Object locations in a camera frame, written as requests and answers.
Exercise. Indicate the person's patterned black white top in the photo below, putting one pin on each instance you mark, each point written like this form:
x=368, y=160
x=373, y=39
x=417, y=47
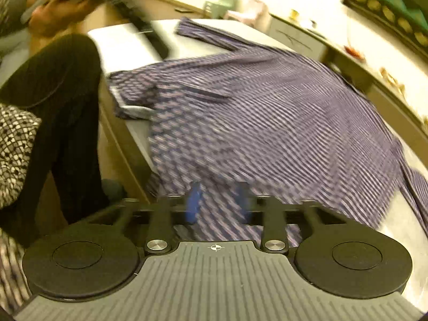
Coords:
x=15, y=147

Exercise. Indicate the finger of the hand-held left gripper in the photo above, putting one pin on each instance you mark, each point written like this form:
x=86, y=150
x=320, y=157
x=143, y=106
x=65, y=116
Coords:
x=153, y=40

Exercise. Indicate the black gold framed wall picture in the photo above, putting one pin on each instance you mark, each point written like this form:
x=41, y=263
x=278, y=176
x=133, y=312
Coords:
x=388, y=3

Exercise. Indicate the blue plaid shirt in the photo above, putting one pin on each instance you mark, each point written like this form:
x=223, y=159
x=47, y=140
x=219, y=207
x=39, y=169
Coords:
x=267, y=107

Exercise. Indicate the person's left hand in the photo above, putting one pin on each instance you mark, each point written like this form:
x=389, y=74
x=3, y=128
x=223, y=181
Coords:
x=57, y=16

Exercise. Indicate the yellow cup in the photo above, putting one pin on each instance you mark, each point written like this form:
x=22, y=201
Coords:
x=294, y=14

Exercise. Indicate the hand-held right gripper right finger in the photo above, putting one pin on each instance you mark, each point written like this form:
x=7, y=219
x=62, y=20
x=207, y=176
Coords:
x=242, y=204

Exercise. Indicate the person's black pants leg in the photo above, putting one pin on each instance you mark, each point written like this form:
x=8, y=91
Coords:
x=60, y=107

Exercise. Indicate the green basket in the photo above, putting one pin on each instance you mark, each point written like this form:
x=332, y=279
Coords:
x=220, y=5

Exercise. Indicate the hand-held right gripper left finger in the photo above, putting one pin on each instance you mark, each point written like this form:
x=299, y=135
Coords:
x=195, y=204

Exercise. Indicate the red fruit plate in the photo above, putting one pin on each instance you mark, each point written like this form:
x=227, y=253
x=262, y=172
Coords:
x=355, y=51

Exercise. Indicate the pink cloth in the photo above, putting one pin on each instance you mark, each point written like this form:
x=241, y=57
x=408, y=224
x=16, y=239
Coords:
x=249, y=10

